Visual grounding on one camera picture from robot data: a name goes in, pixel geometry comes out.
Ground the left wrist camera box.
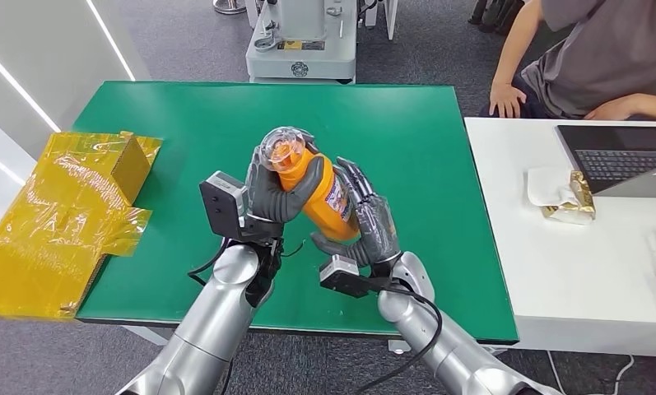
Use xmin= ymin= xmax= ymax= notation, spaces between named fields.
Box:
xmin=199 ymin=170 xmax=282 ymax=244

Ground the white desk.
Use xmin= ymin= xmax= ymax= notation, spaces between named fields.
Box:
xmin=463 ymin=117 xmax=656 ymax=359

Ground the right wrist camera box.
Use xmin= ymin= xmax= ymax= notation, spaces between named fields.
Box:
xmin=319 ymin=254 xmax=394 ymax=300

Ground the person's right hand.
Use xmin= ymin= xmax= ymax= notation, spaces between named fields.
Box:
xmin=488 ymin=81 xmax=528 ymax=119

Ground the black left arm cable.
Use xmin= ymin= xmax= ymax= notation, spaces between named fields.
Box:
xmin=188 ymin=237 xmax=231 ymax=288

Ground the person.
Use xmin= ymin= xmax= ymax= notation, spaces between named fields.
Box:
xmin=488 ymin=0 xmax=656 ymax=122

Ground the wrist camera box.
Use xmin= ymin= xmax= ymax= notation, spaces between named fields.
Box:
xmin=319 ymin=254 xmax=394 ymax=300
xmin=199 ymin=170 xmax=282 ymax=244

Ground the chrome stand base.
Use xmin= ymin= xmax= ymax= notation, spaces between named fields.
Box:
xmin=212 ymin=0 xmax=247 ymax=16

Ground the green table mat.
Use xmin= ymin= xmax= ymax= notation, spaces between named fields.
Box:
xmin=73 ymin=81 xmax=519 ymax=345

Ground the white paper napkin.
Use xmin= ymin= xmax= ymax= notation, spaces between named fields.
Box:
xmin=525 ymin=165 xmax=579 ymax=209

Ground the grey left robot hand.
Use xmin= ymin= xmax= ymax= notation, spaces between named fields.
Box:
xmin=244 ymin=129 xmax=327 ymax=225

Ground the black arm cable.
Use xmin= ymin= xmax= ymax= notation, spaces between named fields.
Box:
xmin=188 ymin=237 xmax=231 ymax=288
xmin=355 ymin=287 xmax=444 ymax=395

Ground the black chair base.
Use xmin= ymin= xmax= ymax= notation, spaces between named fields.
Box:
xmin=468 ymin=0 xmax=522 ymax=36

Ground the orange detergent bottle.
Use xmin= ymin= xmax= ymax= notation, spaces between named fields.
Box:
xmin=259 ymin=126 xmax=361 ymax=243

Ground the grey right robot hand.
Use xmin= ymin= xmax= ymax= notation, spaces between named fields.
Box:
xmin=311 ymin=156 xmax=402 ymax=269

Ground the yellow taped cardboard box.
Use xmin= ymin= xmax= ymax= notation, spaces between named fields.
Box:
xmin=0 ymin=130 xmax=164 ymax=322

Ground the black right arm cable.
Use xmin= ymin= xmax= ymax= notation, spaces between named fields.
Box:
xmin=355 ymin=287 xmax=444 ymax=395

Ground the person's hand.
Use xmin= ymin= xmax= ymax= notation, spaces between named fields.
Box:
xmin=488 ymin=81 xmax=528 ymax=119
xmin=582 ymin=93 xmax=640 ymax=122

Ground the dark grey laptop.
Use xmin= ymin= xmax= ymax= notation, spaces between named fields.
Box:
xmin=555 ymin=123 xmax=656 ymax=198

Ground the gold foil wrapper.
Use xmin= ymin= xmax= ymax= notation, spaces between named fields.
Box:
xmin=540 ymin=170 xmax=597 ymax=225

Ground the person's left hand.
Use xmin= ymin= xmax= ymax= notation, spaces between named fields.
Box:
xmin=582 ymin=93 xmax=640 ymax=122

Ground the white floor cable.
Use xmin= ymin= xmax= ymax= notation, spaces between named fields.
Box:
xmin=545 ymin=350 xmax=634 ymax=395

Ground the pale grey machine base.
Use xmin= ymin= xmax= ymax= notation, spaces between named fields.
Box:
xmin=244 ymin=0 xmax=399 ymax=86

